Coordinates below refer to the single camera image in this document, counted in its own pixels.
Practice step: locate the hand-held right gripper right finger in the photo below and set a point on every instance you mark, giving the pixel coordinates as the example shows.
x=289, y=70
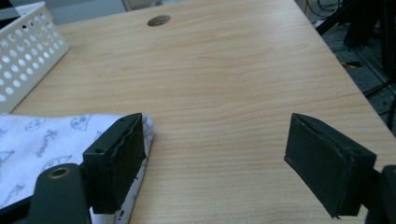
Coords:
x=327, y=161

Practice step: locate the white perforated basket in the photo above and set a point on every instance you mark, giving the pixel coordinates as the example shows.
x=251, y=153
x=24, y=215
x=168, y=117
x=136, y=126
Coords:
x=23, y=56

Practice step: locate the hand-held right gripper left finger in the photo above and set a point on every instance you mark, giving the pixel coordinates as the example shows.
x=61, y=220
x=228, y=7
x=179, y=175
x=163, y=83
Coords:
x=115, y=161

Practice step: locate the black metal stand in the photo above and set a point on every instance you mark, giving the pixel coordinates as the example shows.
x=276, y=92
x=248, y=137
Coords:
x=367, y=21

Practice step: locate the white printed cloth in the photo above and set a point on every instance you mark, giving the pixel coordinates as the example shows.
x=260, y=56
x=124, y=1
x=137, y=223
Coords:
x=37, y=149

